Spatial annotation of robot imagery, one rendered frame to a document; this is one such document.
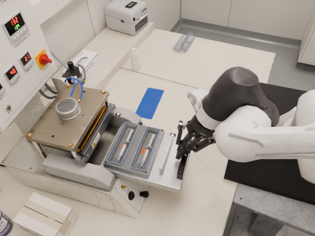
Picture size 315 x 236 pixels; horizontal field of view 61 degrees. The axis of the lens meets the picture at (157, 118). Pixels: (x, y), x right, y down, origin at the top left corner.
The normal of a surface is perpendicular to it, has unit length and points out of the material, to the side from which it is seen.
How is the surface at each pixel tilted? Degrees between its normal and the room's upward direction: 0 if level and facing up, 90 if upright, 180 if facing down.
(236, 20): 90
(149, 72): 0
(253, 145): 73
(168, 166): 0
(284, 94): 43
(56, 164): 0
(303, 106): 67
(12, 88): 90
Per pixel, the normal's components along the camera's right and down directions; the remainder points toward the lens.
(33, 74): 0.96, 0.19
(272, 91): -0.27, 0.00
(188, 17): -0.42, 0.69
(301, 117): -0.94, 0.04
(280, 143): -0.52, 0.47
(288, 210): -0.04, -0.66
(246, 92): 0.05, 0.69
